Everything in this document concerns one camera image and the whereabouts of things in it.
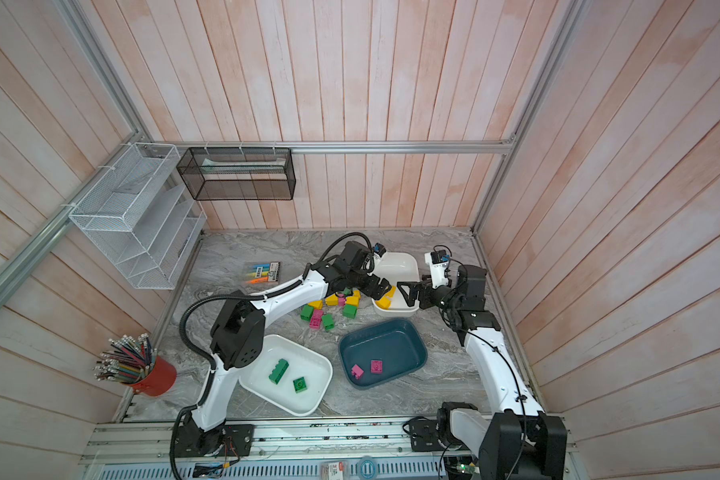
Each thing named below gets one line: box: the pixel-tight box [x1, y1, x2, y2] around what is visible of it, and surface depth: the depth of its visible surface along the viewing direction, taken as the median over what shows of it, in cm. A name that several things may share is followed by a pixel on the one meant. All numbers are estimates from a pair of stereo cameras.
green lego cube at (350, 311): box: [342, 304, 358, 319], surface depth 99 cm
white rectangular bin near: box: [238, 334, 333, 416], surface depth 84 cm
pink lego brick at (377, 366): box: [371, 360, 383, 374], surface depth 85 cm
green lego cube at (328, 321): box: [322, 313, 335, 331], surface depth 95 cm
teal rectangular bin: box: [339, 318, 428, 390], surface depth 90 cm
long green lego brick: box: [268, 358, 289, 385], surface depth 85 cm
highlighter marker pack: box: [245, 262, 281, 284], surface depth 107 cm
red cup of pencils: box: [93, 333, 178, 397], surface depth 76 cm
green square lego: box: [293, 376, 307, 394], surface depth 81 cm
